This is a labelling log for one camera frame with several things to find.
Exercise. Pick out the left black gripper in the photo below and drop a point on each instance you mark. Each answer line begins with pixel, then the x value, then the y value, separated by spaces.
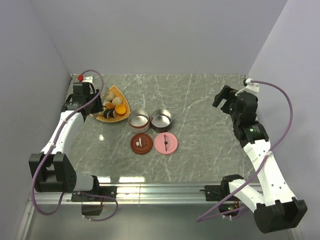
pixel 99 107

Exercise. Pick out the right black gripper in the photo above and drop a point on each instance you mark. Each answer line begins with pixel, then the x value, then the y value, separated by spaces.
pixel 223 94

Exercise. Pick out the steamed bun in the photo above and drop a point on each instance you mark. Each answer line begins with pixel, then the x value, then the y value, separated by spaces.
pixel 117 101
pixel 110 96

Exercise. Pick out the fried chicken piece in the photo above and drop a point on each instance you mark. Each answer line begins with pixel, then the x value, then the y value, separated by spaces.
pixel 109 105

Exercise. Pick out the orange egg tart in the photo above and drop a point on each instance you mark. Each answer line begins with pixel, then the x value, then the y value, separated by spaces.
pixel 120 109

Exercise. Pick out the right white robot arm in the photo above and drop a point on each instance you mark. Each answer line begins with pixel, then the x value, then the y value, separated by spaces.
pixel 276 207

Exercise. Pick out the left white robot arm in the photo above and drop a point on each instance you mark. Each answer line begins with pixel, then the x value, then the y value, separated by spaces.
pixel 51 169

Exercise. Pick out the white steel lunch tin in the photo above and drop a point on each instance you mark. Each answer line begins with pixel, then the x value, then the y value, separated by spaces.
pixel 139 121

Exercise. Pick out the dark steel lunch tin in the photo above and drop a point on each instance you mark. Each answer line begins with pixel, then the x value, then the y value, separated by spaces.
pixel 161 120

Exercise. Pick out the woven bamboo tray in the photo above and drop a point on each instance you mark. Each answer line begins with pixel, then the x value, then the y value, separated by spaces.
pixel 119 118

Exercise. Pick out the pink round lid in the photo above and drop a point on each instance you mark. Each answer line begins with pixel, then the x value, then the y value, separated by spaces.
pixel 166 143

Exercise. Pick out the brown round lid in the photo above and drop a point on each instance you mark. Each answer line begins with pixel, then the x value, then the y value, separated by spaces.
pixel 141 143

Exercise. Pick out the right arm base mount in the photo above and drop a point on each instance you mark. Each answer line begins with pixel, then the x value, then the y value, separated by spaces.
pixel 233 210

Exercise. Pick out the aluminium rail frame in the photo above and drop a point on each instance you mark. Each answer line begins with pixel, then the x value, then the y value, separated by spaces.
pixel 147 211

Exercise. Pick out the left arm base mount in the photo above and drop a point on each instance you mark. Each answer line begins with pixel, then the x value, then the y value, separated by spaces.
pixel 92 202

